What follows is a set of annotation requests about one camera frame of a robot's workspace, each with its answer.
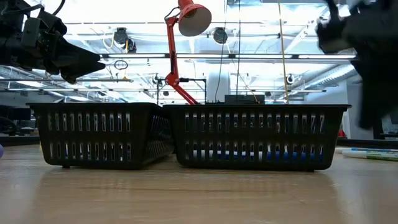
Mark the red desk lamp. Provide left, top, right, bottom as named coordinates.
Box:
left=164, top=0, right=213, bottom=106

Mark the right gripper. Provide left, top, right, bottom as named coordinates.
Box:
left=351, top=15, right=398, bottom=129

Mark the light blue dry-erase marker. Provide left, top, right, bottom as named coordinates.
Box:
left=333, top=146, right=398, bottom=154

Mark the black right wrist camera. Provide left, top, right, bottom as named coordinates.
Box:
left=315, top=17, right=354, bottom=54

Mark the silver ventilation duct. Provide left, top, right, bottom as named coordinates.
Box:
left=306, top=63, right=358, bottom=91

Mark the light green dry-erase marker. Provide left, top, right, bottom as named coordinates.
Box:
left=341, top=150, right=398, bottom=162

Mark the black slotted plastic basket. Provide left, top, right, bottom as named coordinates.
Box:
left=162, top=104, right=353, bottom=172
left=27, top=102, right=175, bottom=170

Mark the yellow hanging cable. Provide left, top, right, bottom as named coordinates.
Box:
left=277, top=0, right=290, bottom=105

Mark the long ceiling light strip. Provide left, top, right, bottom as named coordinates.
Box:
left=99, top=53, right=357, bottom=60

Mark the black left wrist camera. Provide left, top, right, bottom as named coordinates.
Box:
left=21, top=17, right=42, bottom=48

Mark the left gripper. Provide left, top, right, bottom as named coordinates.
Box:
left=39, top=11, right=106, bottom=85

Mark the black ceiling cable reel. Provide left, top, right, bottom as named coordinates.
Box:
left=212, top=27, right=229, bottom=45
left=113, top=27, right=137, bottom=54

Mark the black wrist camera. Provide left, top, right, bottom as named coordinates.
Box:
left=21, top=17, right=42, bottom=48
left=315, top=17, right=354, bottom=54

